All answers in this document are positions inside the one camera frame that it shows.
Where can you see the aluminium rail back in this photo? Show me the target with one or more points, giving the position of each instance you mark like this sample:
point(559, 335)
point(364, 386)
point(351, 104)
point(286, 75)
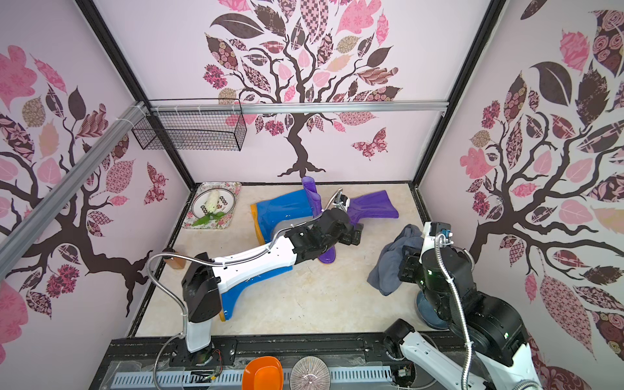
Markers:
point(305, 108)

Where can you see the patterned plate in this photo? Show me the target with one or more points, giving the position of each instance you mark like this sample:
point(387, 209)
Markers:
point(229, 198)

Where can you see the floral tray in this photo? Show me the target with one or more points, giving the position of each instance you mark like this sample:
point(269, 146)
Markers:
point(226, 220)

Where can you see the flexible metal conduit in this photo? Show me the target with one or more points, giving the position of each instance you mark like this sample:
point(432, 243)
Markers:
point(156, 257)
point(441, 241)

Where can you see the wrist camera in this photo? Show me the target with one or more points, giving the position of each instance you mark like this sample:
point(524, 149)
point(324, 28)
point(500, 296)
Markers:
point(341, 202)
point(431, 230)

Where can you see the white flower with leaves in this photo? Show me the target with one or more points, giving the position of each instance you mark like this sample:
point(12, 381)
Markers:
point(209, 208)

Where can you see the aluminium rail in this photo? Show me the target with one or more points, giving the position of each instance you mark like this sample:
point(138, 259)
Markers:
point(19, 241)
point(305, 108)

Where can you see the right flexible metal conduit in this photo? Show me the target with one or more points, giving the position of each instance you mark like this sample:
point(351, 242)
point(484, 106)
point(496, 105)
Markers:
point(441, 241)

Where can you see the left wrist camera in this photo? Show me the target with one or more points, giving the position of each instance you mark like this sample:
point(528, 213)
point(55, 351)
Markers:
point(341, 202)

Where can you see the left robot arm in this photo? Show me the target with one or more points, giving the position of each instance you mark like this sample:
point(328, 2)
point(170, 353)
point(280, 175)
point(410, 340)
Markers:
point(211, 287)

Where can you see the left flexible metal conduit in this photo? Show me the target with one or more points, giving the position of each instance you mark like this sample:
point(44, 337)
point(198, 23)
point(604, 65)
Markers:
point(156, 257)

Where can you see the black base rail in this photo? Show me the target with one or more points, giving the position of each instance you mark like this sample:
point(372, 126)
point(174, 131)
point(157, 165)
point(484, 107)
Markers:
point(227, 349)

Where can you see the orange plastic bowl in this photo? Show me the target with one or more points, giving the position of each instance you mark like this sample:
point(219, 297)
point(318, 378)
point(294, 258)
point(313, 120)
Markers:
point(263, 373)

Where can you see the grey cloth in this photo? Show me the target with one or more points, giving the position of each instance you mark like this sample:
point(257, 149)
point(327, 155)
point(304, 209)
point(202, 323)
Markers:
point(384, 277)

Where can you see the brown bottle black cap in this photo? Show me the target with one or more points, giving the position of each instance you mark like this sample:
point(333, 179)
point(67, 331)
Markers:
point(173, 259)

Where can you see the aluminium rail left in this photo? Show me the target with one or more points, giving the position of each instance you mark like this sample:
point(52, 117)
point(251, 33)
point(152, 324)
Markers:
point(19, 241)

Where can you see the blue ceramic bowl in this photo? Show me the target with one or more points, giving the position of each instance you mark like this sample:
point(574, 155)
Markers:
point(427, 313)

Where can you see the blue boot far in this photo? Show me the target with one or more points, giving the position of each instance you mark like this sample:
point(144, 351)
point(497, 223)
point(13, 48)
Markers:
point(268, 214)

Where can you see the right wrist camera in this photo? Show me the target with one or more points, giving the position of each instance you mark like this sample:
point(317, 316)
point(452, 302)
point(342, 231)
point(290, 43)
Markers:
point(431, 230)

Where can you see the purple boot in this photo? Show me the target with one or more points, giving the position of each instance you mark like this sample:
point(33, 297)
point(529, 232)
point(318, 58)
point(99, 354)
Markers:
point(314, 200)
point(372, 206)

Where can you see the black wire basket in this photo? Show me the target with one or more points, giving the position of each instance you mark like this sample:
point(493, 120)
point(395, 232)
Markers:
point(192, 124)

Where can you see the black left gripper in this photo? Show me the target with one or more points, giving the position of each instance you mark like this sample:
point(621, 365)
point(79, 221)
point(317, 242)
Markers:
point(348, 238)

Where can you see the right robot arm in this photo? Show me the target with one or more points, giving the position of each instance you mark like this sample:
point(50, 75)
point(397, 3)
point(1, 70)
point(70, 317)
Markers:
point(497, 350)

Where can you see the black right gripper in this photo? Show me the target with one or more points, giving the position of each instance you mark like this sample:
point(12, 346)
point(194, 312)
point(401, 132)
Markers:
point(407, 266)

